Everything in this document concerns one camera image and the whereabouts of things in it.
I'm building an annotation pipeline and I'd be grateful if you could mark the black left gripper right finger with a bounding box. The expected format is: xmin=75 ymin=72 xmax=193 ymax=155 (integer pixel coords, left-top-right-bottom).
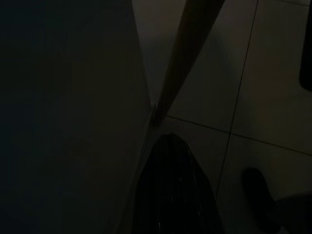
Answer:
xmin=174 ymin=134 xmax=218 ymax=234

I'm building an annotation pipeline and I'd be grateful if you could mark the black rounded object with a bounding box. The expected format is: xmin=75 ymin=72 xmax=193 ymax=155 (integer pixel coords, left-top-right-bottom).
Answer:
xmin=299 ymin=0 xmax=312 ymax=92

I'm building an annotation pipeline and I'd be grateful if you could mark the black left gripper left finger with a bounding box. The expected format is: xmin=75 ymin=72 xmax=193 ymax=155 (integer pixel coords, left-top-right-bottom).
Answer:
xmin=133 ymin=133 xmax=175 ymax=234

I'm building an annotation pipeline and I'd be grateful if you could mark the black robot foot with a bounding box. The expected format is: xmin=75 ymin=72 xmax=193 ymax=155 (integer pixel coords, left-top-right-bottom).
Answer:
xmin=241 ymin=167 xmax=312 ymax=234

